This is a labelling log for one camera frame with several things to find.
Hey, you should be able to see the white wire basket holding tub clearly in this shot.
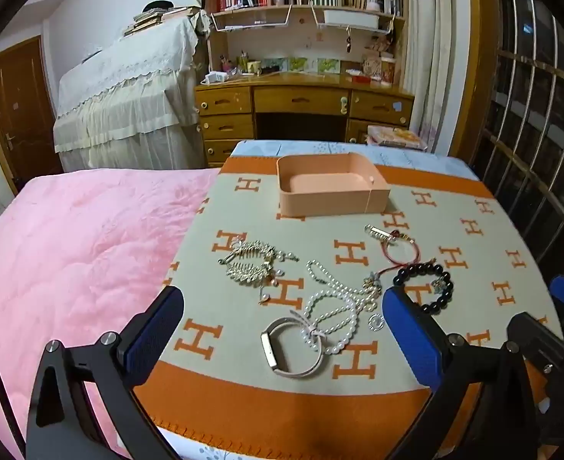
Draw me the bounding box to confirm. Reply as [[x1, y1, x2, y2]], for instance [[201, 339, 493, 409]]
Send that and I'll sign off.
[[311, 5, 395, 35]]

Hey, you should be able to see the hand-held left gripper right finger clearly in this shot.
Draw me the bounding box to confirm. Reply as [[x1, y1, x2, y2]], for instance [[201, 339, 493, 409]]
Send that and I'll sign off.
[[382, 285, 544, 460]]

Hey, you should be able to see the wooden bookshelf hutch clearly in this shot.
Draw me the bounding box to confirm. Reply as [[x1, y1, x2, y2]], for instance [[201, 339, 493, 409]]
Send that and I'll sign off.
[[202, 0, 410, 77]]

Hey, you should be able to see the stack of old books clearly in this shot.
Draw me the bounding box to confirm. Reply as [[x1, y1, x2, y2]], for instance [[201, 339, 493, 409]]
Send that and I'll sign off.
[[123, 5, 201, 36]]

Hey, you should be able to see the small silver comb clip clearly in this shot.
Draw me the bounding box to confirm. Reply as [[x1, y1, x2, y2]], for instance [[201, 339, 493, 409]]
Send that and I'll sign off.
[[364, 224, 393, 242]]

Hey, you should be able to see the orange letter-print blanket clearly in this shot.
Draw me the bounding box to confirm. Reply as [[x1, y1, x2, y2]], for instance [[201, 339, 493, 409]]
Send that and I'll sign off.
[[133, 156, 564, 446]]

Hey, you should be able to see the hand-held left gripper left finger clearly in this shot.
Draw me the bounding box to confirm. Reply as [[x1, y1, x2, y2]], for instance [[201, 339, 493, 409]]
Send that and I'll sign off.
[[25, 285, 185, 460]]

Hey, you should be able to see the beige doll figure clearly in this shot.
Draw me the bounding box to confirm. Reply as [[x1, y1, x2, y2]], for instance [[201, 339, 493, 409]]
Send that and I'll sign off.
[[362, 36, 393, 76]]

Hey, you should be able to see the wooden desk with drawers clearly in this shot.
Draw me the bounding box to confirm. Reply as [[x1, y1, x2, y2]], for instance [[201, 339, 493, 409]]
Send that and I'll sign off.
[[194, 73, 416, 169]]

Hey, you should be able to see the empty white wire basket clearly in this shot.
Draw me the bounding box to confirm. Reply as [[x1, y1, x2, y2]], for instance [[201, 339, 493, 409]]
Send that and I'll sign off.
[[210, 5, 292, 32]]

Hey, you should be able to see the white smart band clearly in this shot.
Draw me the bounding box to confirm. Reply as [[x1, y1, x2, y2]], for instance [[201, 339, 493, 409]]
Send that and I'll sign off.
[[261, 314, 333, 378]]

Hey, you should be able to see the white pearl necklace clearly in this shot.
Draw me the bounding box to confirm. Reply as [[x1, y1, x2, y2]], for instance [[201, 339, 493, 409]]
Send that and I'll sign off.
[[301, 259, 383, 356]]

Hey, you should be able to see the red string bracelet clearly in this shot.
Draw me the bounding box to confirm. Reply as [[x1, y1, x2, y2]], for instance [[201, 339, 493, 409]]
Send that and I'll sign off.
[[373, 229, 424, 279]]

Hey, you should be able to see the brown wooden door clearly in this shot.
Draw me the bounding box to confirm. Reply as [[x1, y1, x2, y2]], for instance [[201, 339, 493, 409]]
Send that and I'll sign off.
[[0, 36, 65, 180]]

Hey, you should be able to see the row of green picture cards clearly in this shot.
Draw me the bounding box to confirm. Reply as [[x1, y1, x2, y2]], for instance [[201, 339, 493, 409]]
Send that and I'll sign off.
[[263, 56, 343, 74]]

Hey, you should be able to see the stack of cookbooks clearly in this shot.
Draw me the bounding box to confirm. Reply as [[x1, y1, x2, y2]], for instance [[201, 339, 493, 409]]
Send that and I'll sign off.
[[366, 125, 429, 151]]

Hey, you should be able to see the silver pearl hair comb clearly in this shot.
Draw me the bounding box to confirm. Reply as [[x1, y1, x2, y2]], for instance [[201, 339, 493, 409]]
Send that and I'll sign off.
[[218, 241, 299, 305]]

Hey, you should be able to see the pink quilt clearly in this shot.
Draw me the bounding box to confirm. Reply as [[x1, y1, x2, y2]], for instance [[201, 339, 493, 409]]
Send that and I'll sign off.
[[0, 168, 220, 460]]

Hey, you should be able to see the white plastic basket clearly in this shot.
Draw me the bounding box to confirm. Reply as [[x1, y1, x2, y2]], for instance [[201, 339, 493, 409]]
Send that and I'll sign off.
[[323, 8, 381, 27]]

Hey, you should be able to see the pink box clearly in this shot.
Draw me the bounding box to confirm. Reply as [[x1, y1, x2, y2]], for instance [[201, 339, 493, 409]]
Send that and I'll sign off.
[[276, 152, 391, 218]]

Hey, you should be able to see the light blue bedsheet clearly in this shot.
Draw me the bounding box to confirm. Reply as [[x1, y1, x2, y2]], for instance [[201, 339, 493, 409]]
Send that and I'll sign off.
[[160, 139, 479, 460]]

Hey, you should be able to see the pale floral curtain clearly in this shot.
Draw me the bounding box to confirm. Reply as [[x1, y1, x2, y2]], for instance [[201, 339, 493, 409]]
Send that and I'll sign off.
[[402, 0, 479, 154]]

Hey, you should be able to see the lace-covered piano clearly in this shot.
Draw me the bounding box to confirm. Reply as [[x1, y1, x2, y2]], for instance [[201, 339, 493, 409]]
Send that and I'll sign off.
[[53, 10, 211, 171]]

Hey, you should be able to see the metal window grille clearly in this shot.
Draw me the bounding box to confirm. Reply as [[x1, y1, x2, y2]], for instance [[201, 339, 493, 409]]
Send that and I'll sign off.
[[474, 0, 564, 298]]

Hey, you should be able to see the black bead bracelet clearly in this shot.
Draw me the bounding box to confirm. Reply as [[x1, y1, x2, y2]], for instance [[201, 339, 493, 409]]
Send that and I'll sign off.
[[392, 261, 455, 316]]

